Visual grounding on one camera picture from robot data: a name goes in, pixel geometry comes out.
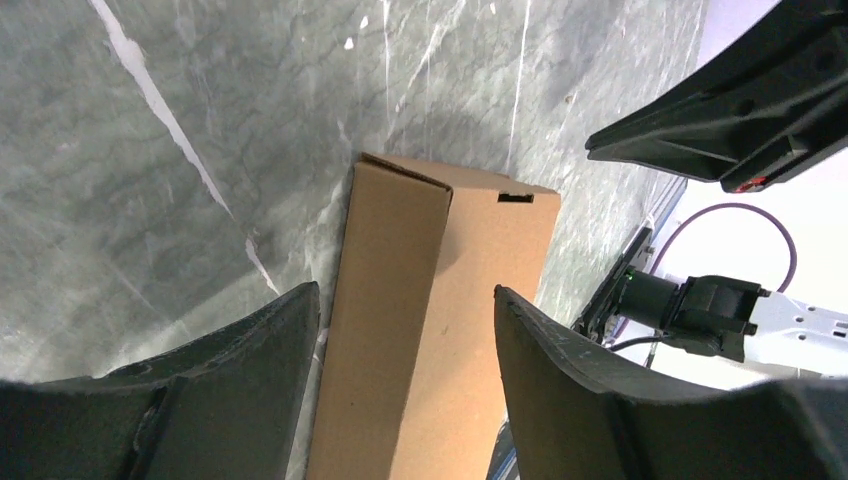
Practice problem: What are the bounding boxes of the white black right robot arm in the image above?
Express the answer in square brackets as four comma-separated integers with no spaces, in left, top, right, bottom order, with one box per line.
[578,1,847,376]

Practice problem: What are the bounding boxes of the aluminium frame rail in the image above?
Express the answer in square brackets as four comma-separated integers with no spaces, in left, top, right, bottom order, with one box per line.
[644,177,688,232]

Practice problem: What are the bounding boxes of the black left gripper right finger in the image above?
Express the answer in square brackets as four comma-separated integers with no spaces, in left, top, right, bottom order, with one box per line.
[494,286,847,479]

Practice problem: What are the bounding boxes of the brown cardboard paper box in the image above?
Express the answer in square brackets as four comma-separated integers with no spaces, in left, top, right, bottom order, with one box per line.
[306,153,561,479]

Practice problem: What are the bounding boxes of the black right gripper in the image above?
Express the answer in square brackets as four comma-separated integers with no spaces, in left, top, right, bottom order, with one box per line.
[585,1,847,193]

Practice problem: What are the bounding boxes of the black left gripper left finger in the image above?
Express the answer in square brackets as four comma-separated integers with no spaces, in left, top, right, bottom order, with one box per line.
[1,282,320,479]

